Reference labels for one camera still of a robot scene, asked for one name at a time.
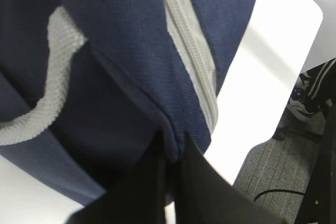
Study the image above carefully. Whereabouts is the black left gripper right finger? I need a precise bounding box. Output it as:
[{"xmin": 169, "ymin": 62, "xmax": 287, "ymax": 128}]
[{"xmin": 174, "ymin": 136, "xmax": 285, "ymax": 224}]

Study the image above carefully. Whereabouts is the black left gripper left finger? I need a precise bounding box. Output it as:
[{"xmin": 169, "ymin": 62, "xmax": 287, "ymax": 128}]
[{"xmin": 67, "ymin": 132, "xmax": 166, "ymax": 224}]

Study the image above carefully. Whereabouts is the navy insulated lunch bag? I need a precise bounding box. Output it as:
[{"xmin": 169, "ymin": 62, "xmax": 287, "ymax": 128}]
[{"xmin": 1, "ymin": 0, "xmax": 255, "ymax": 205}]

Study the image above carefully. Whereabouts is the dark patterned object on floor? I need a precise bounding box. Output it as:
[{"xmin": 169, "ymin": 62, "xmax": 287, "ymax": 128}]
[{"xmin": 286, "ymin": 59, "xmax": 335, "ymax": 122}]

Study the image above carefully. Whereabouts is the black cable on floor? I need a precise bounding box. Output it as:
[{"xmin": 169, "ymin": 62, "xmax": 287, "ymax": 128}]
[{"xmin": 253, "ymin": 188, "xmax": 307, "ymax": 202}]

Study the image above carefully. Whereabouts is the black table frame leg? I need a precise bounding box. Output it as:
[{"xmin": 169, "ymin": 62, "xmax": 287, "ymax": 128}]
[{"xmin": 295, "ymin": 105, "xmax": 335, "ymax": 223}]

